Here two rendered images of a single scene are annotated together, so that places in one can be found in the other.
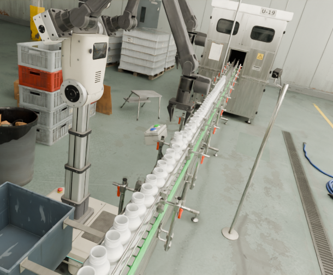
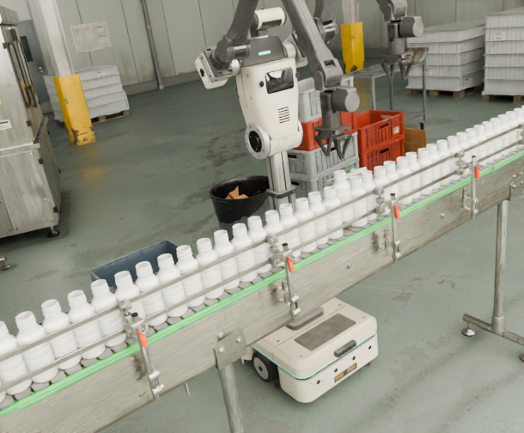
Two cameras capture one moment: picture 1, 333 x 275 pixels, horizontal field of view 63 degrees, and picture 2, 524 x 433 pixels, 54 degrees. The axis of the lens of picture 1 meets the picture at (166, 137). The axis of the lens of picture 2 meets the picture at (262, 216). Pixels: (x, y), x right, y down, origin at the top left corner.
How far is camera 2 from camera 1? 0.96 m
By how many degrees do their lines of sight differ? 40
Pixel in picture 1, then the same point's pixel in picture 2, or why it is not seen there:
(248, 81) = not seen: outside the picture
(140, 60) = not seen: outside the picture
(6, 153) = not seen: hidden behind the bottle
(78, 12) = (222, 45)
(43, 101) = (301, 166)
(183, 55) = (313, 64)
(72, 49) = (245, 87)
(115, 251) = (166, 272)
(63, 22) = (215, 59)
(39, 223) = not seen: hidden behind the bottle
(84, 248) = (291, 353)
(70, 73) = (249, 116)
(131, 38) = (502, 33)
